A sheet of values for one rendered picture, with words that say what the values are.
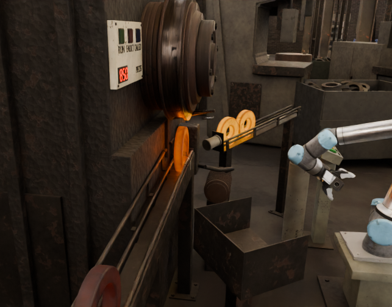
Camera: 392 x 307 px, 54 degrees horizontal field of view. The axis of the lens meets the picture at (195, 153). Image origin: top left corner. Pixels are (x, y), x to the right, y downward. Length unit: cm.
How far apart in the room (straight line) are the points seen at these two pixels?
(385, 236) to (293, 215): 77
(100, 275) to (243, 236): 59
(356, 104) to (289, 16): 102
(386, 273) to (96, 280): 130
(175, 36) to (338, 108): 248
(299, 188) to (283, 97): 200
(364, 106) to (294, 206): 165
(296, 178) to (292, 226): 31
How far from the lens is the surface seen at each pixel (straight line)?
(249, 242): 122
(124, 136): 122
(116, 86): 108
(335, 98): 355
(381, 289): 190
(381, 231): 166
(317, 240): 247
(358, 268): 177
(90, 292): 75
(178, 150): 148
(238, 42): 418
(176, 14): 134
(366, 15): 1032
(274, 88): 413
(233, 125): 205
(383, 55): 524
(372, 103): 373
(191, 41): 134
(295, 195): 227
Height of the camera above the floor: 122
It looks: 18 degrees down
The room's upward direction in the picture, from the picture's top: 1 degrees clockwise
